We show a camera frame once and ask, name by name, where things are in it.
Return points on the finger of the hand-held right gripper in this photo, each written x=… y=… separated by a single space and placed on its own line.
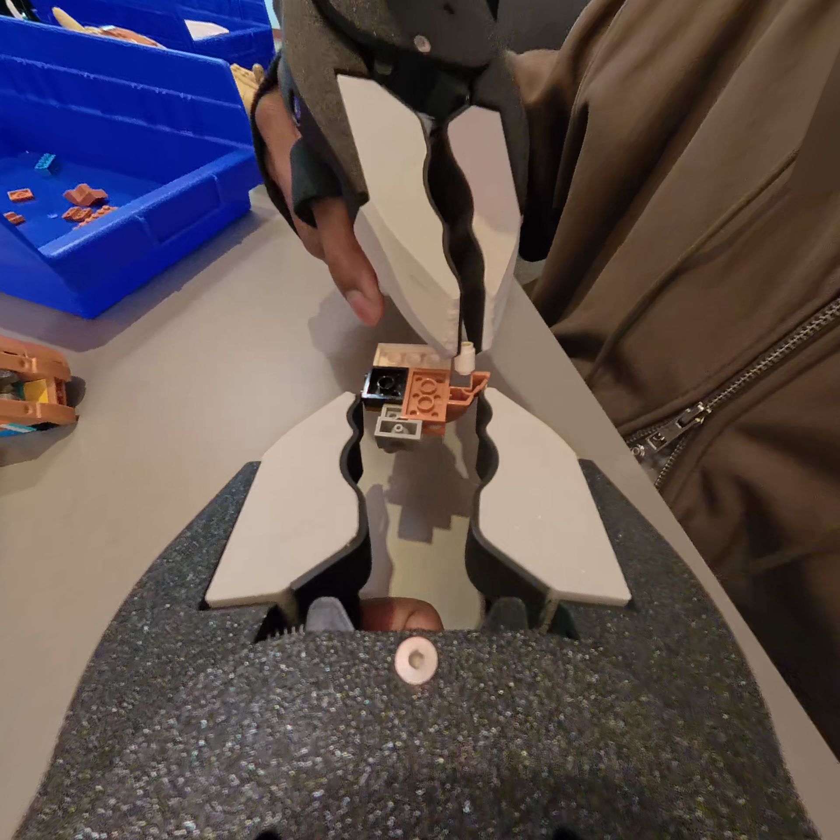
x=400 y=216
x=495 y=197

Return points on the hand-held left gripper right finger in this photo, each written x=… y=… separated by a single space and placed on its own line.
x=544 y=518

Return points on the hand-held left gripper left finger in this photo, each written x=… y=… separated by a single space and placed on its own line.
x=295 y=518

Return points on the small white round brick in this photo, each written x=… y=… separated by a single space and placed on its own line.
x=464 y=359

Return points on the small orange brown brick assembly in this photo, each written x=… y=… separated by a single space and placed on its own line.
x=426 y=394

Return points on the blue plastic bin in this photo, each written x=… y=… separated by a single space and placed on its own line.
x=164 y=216
x=131 y=46

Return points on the grey desk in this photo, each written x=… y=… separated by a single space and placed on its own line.
x=164 y=426

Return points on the person's left hand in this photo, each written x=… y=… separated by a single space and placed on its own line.
x=400 y=613

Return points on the tan brick piece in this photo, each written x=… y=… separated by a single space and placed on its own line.
x=246 y=82

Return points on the loose orange bricks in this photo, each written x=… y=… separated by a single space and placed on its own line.
x=82 y=203

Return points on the small teal brick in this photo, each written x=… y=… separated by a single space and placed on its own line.
x=46 y=163

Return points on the colourful brick model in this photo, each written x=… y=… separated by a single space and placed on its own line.
x=33 y=387

